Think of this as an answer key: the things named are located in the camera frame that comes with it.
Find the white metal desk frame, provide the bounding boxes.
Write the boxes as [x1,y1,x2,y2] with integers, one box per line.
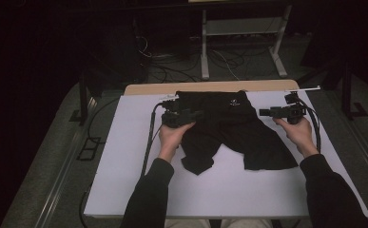
[200,4,293,81]

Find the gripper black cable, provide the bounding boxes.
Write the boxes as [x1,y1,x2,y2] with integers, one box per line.
[298,97,322,154]
[140,102,165,179]

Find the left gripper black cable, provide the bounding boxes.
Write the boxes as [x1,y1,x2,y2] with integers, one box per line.
[140,102,165,179]

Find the person's right hand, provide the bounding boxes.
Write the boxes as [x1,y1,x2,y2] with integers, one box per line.
[272,116,320,160]

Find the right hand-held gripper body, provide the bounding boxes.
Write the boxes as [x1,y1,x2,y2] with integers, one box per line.
[283,85,321,125]

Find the black shorts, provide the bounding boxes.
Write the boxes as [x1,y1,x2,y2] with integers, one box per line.
[175,89,300,177]

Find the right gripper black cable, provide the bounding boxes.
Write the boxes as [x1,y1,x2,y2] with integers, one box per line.
[298,97,322,154]

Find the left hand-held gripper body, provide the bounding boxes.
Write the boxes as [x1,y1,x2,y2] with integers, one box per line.
[159,94,194,129]

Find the black floor cable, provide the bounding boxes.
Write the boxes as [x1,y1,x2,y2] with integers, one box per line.
[87,96,123,144]

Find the white board table cover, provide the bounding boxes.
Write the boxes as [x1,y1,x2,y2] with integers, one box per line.
[84,89,368,220]

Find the tangle of floor cables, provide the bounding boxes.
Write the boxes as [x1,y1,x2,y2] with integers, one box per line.
[135,35,246,84]

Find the black metal stand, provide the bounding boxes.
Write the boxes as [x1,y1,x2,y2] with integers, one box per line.
[340,59,368,121]
[68,71,98,126]

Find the person's left hand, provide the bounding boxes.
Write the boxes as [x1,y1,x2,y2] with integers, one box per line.
[157,122,196,164]

